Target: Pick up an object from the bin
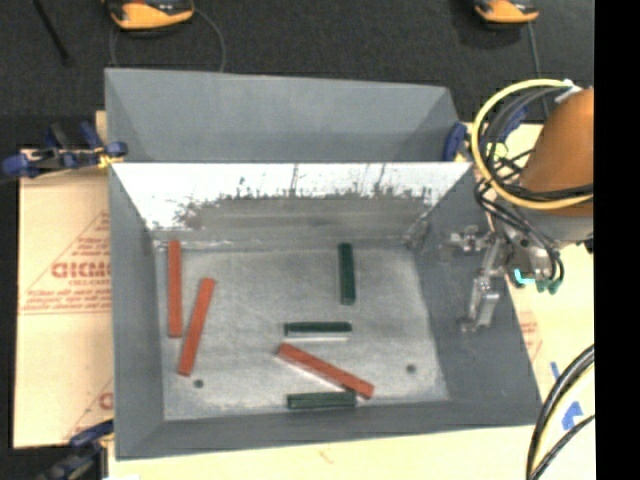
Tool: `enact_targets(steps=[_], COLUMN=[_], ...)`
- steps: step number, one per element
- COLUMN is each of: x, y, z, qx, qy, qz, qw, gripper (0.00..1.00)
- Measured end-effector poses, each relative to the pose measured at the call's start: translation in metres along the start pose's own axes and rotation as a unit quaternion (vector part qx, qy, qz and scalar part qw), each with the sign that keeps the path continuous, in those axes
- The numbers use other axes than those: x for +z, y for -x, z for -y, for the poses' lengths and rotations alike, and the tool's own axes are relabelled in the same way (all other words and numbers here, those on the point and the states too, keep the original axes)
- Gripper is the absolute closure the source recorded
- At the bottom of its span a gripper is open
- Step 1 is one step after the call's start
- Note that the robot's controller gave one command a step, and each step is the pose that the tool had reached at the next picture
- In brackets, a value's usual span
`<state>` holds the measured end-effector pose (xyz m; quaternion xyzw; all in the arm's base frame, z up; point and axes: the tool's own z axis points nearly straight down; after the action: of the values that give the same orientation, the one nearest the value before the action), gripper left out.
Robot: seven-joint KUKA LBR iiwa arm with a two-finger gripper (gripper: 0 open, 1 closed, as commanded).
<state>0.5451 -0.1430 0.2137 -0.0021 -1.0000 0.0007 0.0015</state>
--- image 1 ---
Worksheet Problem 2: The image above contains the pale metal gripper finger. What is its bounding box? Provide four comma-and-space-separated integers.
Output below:
446, 225, 496, 256
456, 274, 502, 335

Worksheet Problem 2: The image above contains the grey metal bin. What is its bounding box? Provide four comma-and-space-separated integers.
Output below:
103, 67, 544, 460

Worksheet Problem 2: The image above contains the dark green flat block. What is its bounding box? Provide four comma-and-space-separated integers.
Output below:
283, 320, 354, 339
337, 242, 358, 306
286, 391, 358, 411

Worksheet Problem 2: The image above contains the red-brown flat block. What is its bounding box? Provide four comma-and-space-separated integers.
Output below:
166, 239, 184, 340
176, 277, 217, 378
275, 342, 376, 401

